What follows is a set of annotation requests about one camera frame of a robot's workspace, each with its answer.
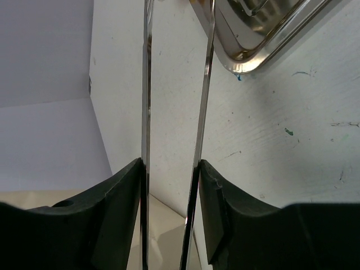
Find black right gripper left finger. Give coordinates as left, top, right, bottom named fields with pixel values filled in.
left=1, top=159, right=142, bottom=269

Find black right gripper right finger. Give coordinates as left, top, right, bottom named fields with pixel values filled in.
left=200, top=160, right=359, bottom=269

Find metal bread tongs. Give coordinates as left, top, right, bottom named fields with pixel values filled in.
left=140, top=1, right=215, bottom=269

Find metal baking tray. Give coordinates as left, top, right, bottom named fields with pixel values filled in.
left=191, top=0, right=343, bottom=74

